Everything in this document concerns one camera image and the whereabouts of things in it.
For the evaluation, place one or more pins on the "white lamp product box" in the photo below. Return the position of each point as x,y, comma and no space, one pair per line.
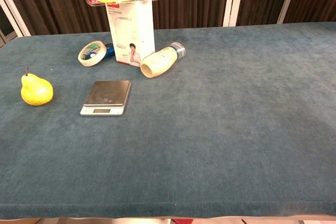
131,30

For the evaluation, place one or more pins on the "white masking tape roll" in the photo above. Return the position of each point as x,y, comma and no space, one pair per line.
90,60

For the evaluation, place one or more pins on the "digital kitchen scale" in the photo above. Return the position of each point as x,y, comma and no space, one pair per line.
107,95

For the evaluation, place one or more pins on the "teal table cloth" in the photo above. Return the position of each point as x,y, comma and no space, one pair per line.
199,129

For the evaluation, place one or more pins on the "cream bottle with clear cap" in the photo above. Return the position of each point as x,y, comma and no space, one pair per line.
160,60

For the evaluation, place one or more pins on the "blue cylindrical object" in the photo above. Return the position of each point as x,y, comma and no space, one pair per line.
109,50

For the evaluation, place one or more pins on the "yellow pear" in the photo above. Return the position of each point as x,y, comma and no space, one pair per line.
36,91

